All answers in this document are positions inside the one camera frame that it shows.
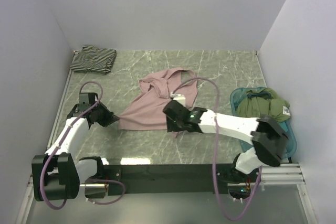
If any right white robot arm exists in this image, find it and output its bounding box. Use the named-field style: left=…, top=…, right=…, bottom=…
left=163, top=100, right=289, bottom=184

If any pink tank top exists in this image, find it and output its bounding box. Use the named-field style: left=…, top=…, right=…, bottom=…
left=119, top=67, right=198, bottom=131

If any aluminium rail frame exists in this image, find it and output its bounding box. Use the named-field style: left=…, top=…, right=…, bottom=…
left=16, top=50, right=307, bottom=223

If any black base beam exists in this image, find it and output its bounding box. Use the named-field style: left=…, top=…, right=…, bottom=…
left=83, top=163, right=253, bottom=198

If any green tank top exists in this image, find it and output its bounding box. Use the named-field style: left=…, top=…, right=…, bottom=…
left=236, top=88, right=291, bottom=123

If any teal plastic bin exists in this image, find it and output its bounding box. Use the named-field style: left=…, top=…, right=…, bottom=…
left=230, top=87, right=297, bottom=159

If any striped folded tank top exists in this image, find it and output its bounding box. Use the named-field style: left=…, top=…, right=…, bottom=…
left=70, top=45, right=117, bottom=74

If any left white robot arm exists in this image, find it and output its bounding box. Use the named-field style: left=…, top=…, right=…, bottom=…
left=31, top=92, right=119, bottom=201

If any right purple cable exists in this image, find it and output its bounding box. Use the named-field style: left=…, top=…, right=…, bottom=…
left=170, top=77, right=265, bottom=221

